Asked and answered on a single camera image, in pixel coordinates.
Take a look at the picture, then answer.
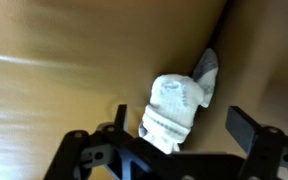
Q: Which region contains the white sock grey toe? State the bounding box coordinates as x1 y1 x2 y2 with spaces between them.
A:
137 48 219 155

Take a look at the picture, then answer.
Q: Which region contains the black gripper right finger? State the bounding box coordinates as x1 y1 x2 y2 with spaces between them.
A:
225 105 288 180

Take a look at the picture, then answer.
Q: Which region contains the brown leather sofa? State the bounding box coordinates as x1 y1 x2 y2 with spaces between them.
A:
0 0 288 180

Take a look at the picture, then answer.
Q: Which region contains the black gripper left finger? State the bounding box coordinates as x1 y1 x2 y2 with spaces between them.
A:
43 103 167 180

